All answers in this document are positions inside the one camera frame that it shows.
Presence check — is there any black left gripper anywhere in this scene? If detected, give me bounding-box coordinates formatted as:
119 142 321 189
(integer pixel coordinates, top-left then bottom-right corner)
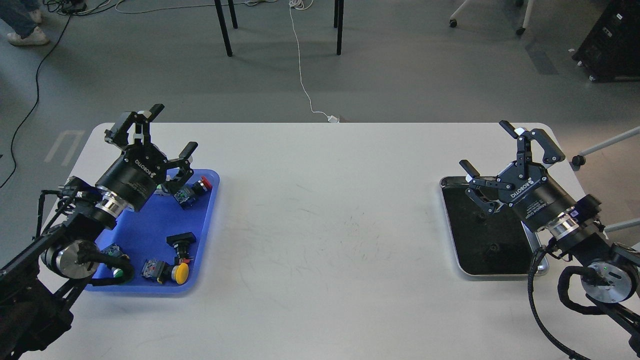
96 104 199 212

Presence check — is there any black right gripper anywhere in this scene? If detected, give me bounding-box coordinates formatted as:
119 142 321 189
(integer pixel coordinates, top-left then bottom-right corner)
459 120 578 233

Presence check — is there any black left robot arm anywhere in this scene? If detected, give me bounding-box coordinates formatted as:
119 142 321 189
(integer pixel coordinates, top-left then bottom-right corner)
0 104 198 360

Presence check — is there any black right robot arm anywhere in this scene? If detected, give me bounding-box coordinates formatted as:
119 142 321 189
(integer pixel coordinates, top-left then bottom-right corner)
460 120 640 360

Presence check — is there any green light push button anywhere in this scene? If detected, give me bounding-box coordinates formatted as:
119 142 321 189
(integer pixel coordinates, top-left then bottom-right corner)
153 184 170 196

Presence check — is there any grey wheeled stand leg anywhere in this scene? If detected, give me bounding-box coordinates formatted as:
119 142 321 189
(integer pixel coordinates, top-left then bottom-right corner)
571 126 640 233

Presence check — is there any silver metal tray black mat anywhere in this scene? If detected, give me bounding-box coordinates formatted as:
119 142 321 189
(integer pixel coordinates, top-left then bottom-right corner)
439 176 541 280

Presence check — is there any blue plastic tray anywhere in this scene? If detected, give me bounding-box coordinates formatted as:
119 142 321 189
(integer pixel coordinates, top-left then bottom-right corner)
86 169 220 294

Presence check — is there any green mushroom push button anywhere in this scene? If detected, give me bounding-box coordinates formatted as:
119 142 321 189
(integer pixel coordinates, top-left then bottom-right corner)
101 243 130 278

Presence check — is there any black equipment case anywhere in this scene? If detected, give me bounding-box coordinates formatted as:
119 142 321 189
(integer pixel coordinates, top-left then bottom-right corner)
572 0 640 82

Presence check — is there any black table leg left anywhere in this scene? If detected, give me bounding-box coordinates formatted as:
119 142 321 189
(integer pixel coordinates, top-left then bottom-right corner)
214 0 238 57

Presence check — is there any black table leg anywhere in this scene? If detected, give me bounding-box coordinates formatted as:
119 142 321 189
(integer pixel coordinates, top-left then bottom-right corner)
214 0 238 57
333 0 345 56

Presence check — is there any white chair base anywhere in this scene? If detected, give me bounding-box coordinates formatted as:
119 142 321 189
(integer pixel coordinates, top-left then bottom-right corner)
448 0 536 37

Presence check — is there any person in blue jeans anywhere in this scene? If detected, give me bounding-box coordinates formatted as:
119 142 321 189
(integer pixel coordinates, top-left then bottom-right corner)
0 0 50 47

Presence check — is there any black table leg right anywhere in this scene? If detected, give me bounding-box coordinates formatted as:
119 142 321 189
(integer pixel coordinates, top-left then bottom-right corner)
333 0 345 56

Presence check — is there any red push button switch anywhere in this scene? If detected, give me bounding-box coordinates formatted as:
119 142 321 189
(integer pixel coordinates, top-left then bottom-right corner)
173 176 213 209

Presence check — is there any yellow push button switch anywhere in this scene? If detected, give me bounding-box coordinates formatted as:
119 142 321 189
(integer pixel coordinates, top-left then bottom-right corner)
140 259 190 285

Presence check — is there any black floor cable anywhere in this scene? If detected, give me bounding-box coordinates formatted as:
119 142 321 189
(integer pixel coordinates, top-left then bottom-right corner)
0 0 116 190

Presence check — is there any white charger cable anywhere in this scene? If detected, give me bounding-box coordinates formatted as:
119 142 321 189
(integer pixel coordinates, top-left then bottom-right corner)
288 0 340 124

